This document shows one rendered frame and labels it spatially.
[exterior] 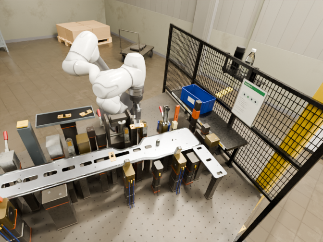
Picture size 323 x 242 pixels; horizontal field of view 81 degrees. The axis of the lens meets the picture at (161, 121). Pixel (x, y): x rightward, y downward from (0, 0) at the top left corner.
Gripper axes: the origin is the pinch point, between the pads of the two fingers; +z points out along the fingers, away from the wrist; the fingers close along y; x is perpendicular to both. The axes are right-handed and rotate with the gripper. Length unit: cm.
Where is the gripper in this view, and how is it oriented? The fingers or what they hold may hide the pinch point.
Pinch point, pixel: (136, 120)
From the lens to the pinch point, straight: 117.3
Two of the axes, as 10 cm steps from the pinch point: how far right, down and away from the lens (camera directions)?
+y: 3.6, 6.2, -7.0
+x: 9.3, -1.9, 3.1
